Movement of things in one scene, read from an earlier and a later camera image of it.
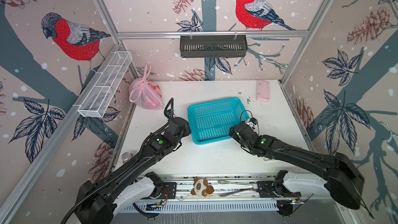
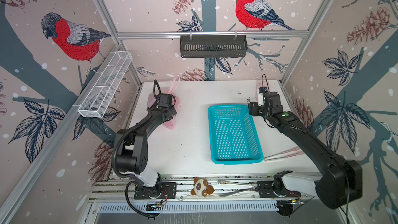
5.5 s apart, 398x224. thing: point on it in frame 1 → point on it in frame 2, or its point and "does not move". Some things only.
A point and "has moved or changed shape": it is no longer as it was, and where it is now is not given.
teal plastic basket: (211, 121) has moved or changed shape
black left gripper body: (186, 131) → (172, 110)
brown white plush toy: (201, 187) does not move
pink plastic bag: (146, 93) → (153, 96)
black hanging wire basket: (213, 46) does not move
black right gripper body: (235, 135) → (259, 110)
